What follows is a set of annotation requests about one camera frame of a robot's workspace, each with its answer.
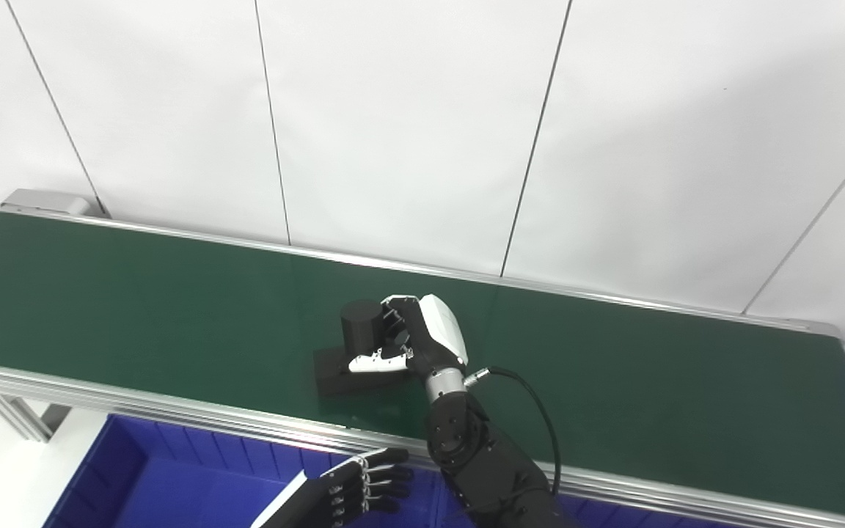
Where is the black cylinder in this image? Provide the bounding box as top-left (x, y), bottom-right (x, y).
top-left (312, 298), bottom-right (412, 398)

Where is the aluminium conveyor support leg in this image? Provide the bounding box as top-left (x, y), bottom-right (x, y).
top-left (0, 389), bottom-right (71, 443)

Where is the blue plastic bin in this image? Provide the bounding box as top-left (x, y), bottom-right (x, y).
top-left (41, 414), bottom-right (438, 528)
top-left (430, 469), bottom-right (746, 528)

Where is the grey conveyor end housing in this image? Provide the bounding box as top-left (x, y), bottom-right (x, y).
top-left (0, 189), bottom-right (93, 218)

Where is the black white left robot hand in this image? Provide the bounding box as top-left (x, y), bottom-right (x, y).
top-left (250, 447), bottom-right (416, 528)

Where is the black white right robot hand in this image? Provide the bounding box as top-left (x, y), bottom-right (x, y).
top-left (349, 293), bottom-right (469, 376)

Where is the green conveyor belt aluminium frame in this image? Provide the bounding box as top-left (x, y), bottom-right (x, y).
top-left (0, 189), bottom-right (845, 528)

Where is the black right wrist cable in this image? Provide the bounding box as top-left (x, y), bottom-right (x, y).
top-left (464, 366), bottom-right (563, 499)

